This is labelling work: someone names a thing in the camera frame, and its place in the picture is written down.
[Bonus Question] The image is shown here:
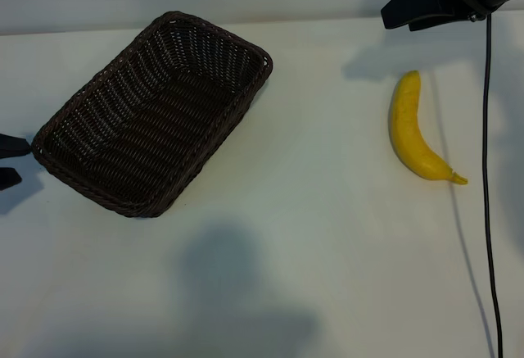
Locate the yellow banana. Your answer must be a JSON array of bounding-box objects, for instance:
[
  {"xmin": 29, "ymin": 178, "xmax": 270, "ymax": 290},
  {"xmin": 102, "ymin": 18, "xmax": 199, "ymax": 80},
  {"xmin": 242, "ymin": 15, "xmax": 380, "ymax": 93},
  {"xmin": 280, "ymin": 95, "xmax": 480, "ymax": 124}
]
[{"xmin": 388, "ymin": 70, "xmax": 469, "ymax": 186}]

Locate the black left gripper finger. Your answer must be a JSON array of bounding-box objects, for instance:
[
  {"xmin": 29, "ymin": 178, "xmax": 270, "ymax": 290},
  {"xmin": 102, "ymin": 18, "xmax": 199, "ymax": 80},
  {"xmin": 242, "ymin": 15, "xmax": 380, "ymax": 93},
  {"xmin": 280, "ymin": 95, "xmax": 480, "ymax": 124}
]
[
  {"xmin": 0, "ymin": 133, "xmax": 33, "ymax": 159},
  {"xmin": 0, "ymin": 167, "xmax": 23, "ymax": 192}
]

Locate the dark brown wicker basket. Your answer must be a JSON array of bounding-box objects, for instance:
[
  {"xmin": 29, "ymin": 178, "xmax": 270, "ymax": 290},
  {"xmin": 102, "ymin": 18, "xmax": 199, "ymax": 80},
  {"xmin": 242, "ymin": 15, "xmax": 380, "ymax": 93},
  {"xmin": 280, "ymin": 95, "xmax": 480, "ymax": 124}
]
[{"xmin": 31, "ymin": 11, "xmax": 273, "ymax": 219}]

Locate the smooth black cable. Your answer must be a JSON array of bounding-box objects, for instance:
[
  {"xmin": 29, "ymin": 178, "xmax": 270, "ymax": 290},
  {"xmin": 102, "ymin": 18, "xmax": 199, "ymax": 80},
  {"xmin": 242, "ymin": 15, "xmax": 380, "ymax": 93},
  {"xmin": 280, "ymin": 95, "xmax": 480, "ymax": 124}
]
[{"xmin": 481, "ymin": 12, "xmax": 504, "ymax": 358}]

